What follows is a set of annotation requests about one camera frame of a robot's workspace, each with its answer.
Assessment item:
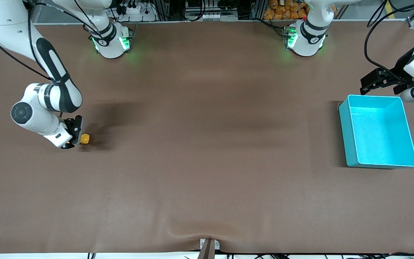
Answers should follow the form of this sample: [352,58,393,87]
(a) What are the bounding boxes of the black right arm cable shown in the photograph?
[0,0,103,84]

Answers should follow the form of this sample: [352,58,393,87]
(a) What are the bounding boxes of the silver mounting bracket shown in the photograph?
[199,238,221,251]

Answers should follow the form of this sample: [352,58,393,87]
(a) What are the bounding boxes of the brown camera pole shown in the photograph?
[197,239,216,259]

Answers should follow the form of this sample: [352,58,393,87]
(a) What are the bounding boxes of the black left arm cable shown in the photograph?
[363,0,414,85]

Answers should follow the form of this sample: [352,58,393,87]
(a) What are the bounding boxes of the teal plastic bin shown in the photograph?
[339,94,414,169]

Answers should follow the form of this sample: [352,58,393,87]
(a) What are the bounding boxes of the brown table mat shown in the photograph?
[0,20,414,254]

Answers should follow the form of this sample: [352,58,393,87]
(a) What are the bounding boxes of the silver background device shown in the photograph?
[185,0,239,22]

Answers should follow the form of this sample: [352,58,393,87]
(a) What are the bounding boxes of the white power strip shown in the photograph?
[118,2,156,22]

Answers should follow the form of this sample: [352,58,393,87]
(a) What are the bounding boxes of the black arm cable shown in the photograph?
[363,0,414,85]
[0,0,103,84]

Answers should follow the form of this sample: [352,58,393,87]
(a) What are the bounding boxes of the orange objects pile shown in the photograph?
[263,0,337,21]

